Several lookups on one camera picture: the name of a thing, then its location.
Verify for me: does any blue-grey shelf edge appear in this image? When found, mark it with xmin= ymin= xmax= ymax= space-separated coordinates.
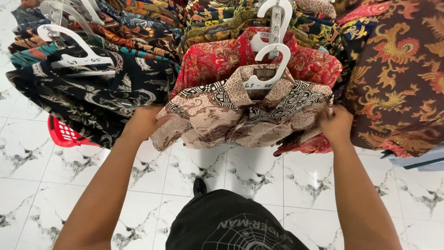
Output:
xmin=381 ymin=145 xmax=444 ymax=172

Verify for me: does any person's right hand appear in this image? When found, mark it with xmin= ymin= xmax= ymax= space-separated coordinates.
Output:
xmin=317 ymin=105 xmax=354 ymax=146

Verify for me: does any beige patterned batik shirt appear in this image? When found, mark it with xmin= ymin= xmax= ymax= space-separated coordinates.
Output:
xmin=151 ymin=64 xmax=334 ymax=152

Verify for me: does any black batik shirt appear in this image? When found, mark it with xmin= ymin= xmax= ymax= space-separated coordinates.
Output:
xmin=5 ymin=41 xmax=181 ymax=150

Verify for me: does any row of hanging batik shirts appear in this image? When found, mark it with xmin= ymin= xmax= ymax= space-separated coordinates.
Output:
xmin=9 ymin=0 xmax=382 ymax=65

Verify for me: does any person's left hand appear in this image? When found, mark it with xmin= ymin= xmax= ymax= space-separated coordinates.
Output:
xmin=121 ymin=105 xmax=173 ymax=143

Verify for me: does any clear plastic hanger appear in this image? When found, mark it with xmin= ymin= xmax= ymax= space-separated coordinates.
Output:
xmin=39 ymin=0 xmax=96 ymax=39

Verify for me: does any red plastic basket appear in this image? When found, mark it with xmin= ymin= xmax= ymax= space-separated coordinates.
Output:
xmin=47 ymin=114 xmax=101 ymax=148

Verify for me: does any red floral batik shirt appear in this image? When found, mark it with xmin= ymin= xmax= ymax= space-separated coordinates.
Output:
xmin=170 ymin=27 xmax=343 ymax=155

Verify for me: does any brown and gold batik shirt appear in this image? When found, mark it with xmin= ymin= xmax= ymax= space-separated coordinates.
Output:
xmin=342 ymin=0 xmax=444 ymax=159

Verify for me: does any person's black printed t-shirt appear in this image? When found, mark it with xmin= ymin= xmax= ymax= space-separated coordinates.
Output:
xmin=165 ymin=189 xmax=310 ymax=250

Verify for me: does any person's black shoe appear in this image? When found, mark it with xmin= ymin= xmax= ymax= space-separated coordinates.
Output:
xmin=193 ymin=177 xmax=208 ymax=197

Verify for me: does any white plastic hanger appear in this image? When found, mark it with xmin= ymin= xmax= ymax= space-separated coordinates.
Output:
xmin=250 ymin=0 xmax=294 ymax=53
xmin=244 ymin=43 xmax=291 ymax=90
xmin=36 ymin=24 xmax=115 ymax=69

